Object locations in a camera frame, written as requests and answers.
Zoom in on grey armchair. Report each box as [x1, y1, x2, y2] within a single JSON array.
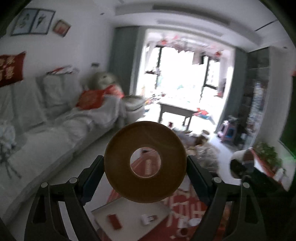
[[122, 95, 145, 121]]

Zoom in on green potted plant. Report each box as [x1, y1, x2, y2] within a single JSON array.
[[252, 141, 284, 172]]

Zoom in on wooden side table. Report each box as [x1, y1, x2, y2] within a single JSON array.
[[158, 102, 197, 128]]

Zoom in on red box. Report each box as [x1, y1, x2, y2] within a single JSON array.
[[107, 214, 122, 230]]

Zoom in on grey shallow tray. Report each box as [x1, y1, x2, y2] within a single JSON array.
[[91, 198, 171, 241]]

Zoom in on white fringed blanket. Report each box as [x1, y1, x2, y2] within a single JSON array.
[[69, 95, 127, 130]]

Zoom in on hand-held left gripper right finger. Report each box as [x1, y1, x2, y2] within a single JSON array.
[[186, 155, 267, 241]]

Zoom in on grey plush toy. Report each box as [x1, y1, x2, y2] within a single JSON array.
[[89, 71, 123, 96]]

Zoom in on red printed tablecloth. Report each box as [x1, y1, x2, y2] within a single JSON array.
[[106, 148, 232, 241]]

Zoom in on tall shelf cabinet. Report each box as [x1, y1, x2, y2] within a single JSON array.
[[240, 46, 273, 149]]

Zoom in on grey curtain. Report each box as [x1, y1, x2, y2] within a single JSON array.
[[222, 50, 248, 130], [110, 27, 146, 98]]

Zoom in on large brown tape roll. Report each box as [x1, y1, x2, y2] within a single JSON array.
[[104, 121, 187, 204]]

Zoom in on small white box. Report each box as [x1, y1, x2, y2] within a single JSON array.
[[141, 214, 158, 225]]

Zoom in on red blue toy figure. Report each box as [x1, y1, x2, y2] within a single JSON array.
[[193, 108, 215, 121]]

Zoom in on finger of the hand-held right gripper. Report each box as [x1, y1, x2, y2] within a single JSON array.
[[242, 160, 256, 176]]

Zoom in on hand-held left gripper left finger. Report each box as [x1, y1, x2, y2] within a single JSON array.
[[24, 155, 105, 241]]

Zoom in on red cushion gold characters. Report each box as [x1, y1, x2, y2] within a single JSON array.
[[0, 51, 26, 88]]

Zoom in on red hanging decoration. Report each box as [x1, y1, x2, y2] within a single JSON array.
[[157, 35, 225, 58]]

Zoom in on red patterned cushion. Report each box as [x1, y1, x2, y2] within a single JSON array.
[[76, 89, 105, 110]]

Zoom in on dark framed wall picture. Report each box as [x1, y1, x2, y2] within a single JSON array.
[[31, 9, 56, 35], [10, 8, 37, 36]]

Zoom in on white covered sofa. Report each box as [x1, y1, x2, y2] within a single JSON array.
[[0, 72, 127, 223]]

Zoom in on red framed wall picture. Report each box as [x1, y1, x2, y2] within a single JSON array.
[[53, 20, 71, 37]]

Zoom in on purple plastic stool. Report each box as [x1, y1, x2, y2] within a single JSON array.
[[217, 122, 237, 144]]

